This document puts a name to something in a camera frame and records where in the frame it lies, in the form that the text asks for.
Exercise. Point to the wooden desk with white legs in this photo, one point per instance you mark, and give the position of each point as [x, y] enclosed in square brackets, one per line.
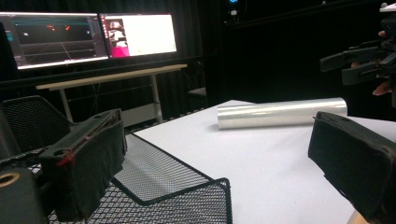
[109, 77]

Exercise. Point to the computer monitor with white screen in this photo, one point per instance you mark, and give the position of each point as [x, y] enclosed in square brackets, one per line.
[146, 34]

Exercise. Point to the device with blue light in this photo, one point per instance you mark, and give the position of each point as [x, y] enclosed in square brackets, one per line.
[233, 7]

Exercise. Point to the silver foil roll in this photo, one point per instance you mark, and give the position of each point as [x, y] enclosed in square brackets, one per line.
[281, 112]

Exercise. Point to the computer monitor with dark screen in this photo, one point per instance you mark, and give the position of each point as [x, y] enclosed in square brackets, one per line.
[53, 39]

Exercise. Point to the dark chair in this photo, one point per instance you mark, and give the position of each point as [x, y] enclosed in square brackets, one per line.
[197, 90]

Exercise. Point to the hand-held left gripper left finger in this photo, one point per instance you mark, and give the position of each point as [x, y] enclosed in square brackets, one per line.
[88, 155]

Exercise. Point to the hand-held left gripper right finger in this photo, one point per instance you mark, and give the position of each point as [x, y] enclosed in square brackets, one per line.
[351, 155]

